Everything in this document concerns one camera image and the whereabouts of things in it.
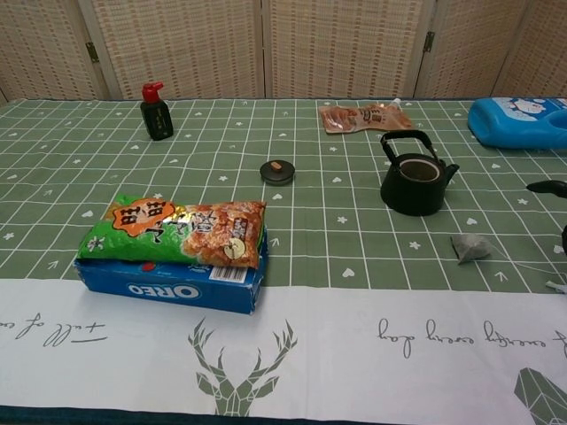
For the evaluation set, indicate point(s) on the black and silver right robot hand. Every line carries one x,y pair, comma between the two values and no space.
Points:
550,187

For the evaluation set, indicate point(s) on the grey pyramid tea bag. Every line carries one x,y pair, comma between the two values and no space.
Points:
470,248

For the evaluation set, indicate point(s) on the black cast iron teapot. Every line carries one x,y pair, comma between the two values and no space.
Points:
412,190

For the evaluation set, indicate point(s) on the black teapot lid wooden knob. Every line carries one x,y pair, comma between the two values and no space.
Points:
277,172

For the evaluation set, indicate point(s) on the green orange snack bag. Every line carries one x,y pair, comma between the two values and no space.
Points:
173,232

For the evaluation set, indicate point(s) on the blue detergent jug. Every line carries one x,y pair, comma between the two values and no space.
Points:
514,124

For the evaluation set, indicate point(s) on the brass screen hinge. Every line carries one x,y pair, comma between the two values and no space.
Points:
429,41
91,51

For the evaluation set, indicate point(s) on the brown snack pouch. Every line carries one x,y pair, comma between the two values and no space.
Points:
354,118

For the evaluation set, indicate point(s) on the green checked deer tablecloth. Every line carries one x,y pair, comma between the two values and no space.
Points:
310,354

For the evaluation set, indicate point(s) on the woven beige folding screen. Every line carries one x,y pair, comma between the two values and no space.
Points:
199,48

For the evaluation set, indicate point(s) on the blue Oreo cookie box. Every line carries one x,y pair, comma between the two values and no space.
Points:
186,290

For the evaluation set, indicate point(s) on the black bottle red cap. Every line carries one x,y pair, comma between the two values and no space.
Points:
156,117

